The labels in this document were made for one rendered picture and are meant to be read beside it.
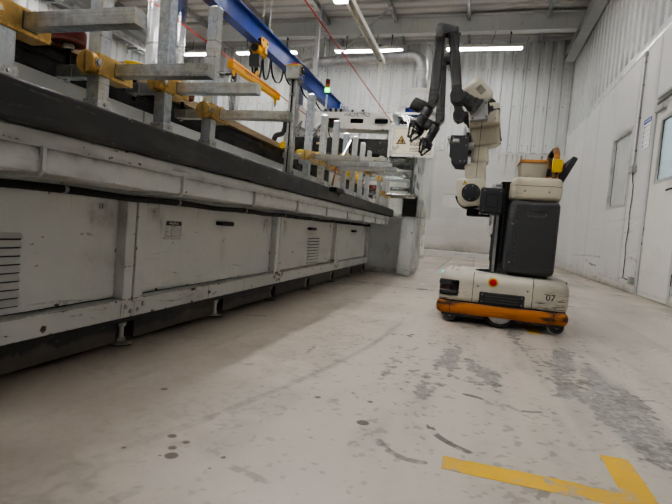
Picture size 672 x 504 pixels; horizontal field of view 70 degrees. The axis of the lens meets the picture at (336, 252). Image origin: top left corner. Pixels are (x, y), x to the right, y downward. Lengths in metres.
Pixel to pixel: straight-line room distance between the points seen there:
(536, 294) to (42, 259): 2.20
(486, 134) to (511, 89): 9.11
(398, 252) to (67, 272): 4.13
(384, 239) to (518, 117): 7.03
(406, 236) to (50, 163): 4.41
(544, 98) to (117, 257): 11.02
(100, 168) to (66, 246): 0.34
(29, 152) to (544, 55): 11.71
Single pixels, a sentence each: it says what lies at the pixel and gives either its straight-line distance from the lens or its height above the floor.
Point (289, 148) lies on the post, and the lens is 2.39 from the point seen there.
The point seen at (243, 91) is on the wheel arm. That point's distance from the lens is 1.45.
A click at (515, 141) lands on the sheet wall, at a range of 11.82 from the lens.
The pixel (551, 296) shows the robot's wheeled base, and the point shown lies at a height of 0.20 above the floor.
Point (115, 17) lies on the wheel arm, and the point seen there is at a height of 0.81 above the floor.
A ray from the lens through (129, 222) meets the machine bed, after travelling 1.75.
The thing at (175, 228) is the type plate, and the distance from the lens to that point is 2.01.
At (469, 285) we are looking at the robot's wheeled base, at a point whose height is 0.21.
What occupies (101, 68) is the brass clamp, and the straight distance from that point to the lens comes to 1.33.
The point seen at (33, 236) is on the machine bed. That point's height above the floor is 0.37.
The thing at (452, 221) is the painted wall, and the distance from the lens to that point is 11.60.
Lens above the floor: 0.47
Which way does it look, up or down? 3 degrees down
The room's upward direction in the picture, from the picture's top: 5 degrees clockwise
